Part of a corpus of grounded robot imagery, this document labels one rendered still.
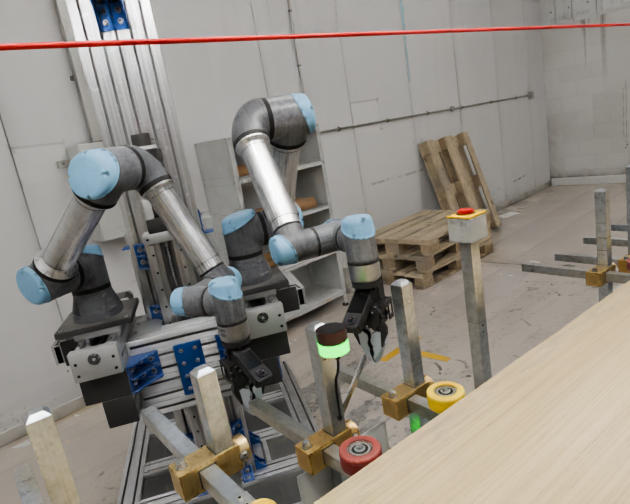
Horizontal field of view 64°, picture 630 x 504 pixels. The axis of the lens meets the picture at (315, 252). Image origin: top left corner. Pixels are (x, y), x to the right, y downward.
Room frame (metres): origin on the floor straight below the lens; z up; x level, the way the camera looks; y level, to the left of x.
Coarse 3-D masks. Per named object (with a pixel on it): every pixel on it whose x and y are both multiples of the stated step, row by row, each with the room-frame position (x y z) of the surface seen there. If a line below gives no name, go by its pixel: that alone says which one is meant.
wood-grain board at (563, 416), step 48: (624, 288) 1.35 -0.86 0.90; (576, 336) 1.11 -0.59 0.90; (624, 336) 1.07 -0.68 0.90; (528, 384) 0.94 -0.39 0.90; (576, 384) 0.91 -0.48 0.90; (624, 384) 0.88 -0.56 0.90; (432, 432) 0.84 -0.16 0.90; (480, 432) 0.81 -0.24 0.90; (528, 432) 0.79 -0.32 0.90; (576, 432) 0.76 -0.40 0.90; (624, 432) 0.74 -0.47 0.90; (384, 480) 0.73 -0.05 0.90; (432, 480) 0.71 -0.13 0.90; (480, 480) 0.69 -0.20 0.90; (528, 480) 0.67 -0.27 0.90; (576, 480) 0.65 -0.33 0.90; (624, 480) 0.64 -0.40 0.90
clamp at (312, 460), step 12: (348, 420) 0.97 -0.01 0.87; (324, 432) 0.94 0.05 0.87; (348, 432) 0.94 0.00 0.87; (300, 444) 0.92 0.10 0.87; (312, 444) 0.91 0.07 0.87; (324, 444) 0.90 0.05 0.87; (336, 444) 0.92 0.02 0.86; (300, 456) 0.90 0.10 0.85; (312, 456) 0.88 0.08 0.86; (312, 468) 0.88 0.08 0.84
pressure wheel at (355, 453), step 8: (352, 440) 0.85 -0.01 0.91; (360, 440) 0.84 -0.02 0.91; (368, 440) 0.84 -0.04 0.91; (376, 440) 0.83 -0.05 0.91; (344, 448) 0.82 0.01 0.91; (352, 448) 0.83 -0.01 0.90; (360, 448) 0.81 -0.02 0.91; (368, 448) 0.82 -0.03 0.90; (376, 448) 0.81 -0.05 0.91; (344, 456) 0.80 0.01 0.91; (352, 456) 0.80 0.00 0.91; (360, 456) 0.79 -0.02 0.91; (368, 456) 0.79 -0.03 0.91; (376, 456) 0.79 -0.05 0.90; (344, 464) 0.80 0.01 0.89; (352, 464) 0.78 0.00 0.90; (360, 464) 0.78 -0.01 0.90; (352, 472) 0.79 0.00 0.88
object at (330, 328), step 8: (320, 328) 0.92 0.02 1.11; (328, 328) 0.91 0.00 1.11; (336, 328) 0.90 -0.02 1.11; (320, 360) 0.92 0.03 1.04; (328, 360) 0.93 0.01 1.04; (336, 360) 0.91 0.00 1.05; (336, 376) 0.92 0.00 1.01; (336, 384) 0.92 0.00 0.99; (336, 392) 0.93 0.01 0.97; (336, 400) 0.93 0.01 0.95
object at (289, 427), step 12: (252, 408) 1.13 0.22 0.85; (264, 408) 1.10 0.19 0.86; (276, 408) 1.09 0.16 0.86; (264, 420) 1.09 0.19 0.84; (276, 420) 1.04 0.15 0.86; (288, 420) 1.03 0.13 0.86; (288, 432) 1.00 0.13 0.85; (300, 432) 0.97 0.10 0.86; (312, 432) 0.97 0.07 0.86; (324, 456) 0.90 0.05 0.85; (336, 456) 0.87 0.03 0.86; (336, 468) 0.87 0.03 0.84
